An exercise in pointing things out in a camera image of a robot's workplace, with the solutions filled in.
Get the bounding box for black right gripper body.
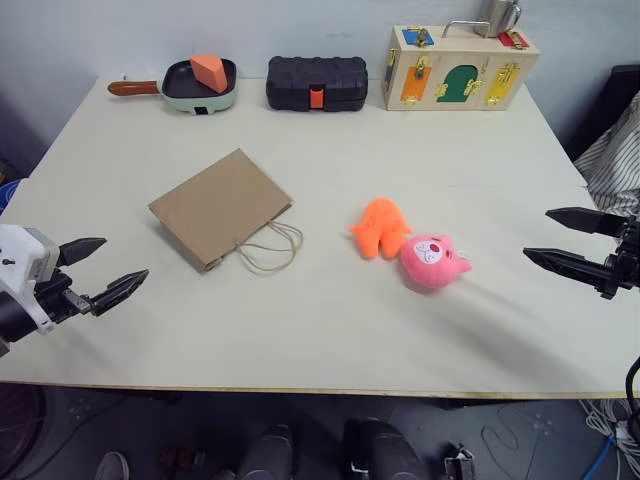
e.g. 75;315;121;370
603;214;640;300

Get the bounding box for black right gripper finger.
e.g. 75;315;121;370
522;245;614;300
545;206;629;237

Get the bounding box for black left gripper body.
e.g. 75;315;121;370
35;269;95;327

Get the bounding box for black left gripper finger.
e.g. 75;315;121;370
89;268;151;317
58;236;108;269

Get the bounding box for brown paper bag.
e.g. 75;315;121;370
147;147;304;275

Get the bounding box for person in striped shirt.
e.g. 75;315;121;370
573;89;640;221

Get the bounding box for blue bin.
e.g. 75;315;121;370
0;180;21;217

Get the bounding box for pink plush toy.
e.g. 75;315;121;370
398;233;474;295

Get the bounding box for grey shoe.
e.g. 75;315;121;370
94;451;132;480

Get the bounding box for orange plush toy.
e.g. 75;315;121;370
348;197;413;261

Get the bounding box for wooden lock box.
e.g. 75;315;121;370
383;19;543;112

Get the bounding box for orange wedge block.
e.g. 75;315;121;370
189;53;229;94

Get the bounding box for metal mug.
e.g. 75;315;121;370
473;0;524;39

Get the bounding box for black case with orange latch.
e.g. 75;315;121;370
265;54;371;113

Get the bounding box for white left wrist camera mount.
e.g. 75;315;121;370
0;223;61;337

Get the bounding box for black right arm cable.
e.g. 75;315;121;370
624;354;640;401

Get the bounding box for white floor cable bundle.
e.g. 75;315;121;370
582;397;640;480

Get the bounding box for blue floor cable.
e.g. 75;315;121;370
589;434;620;480

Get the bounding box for green pan with brown handle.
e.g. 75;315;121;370
107;57;240;117

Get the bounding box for metal bracket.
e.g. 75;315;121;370
443;442;475;480

